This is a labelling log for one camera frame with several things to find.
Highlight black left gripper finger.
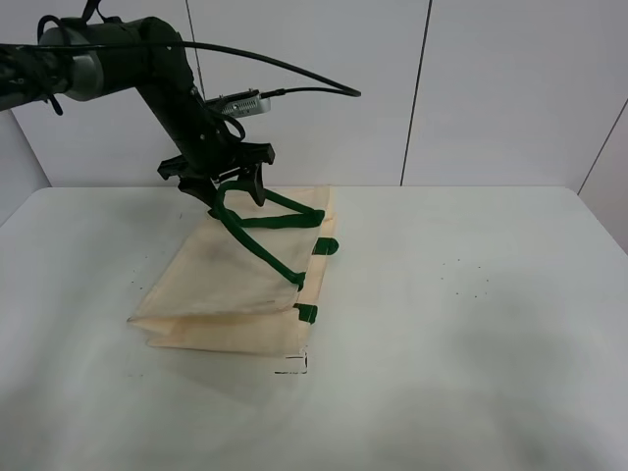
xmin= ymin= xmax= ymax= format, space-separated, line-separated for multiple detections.
xmin=178 ymin=178 xmax=217 ymax=209
xmin=237 ymin=164 xmax=266 ymax=206

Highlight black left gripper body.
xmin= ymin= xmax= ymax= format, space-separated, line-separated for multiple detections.
xmin=157 ymin=82 xmax=275 ymax=183

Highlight white linen bag green handles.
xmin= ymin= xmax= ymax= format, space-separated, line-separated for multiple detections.
xmin=129 ymin=186 xmax=337 ymax=357

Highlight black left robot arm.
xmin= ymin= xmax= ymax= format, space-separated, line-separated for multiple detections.
xmin=1 ymin=16 xmax=275 ymax=206

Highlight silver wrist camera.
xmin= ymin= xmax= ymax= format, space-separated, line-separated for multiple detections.
xmin=205 ymin=89 xmax=271 ymax=119

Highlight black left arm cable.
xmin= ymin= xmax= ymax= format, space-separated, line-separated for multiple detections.
xmin=36 ymin=14 xmax=363 ymax=98

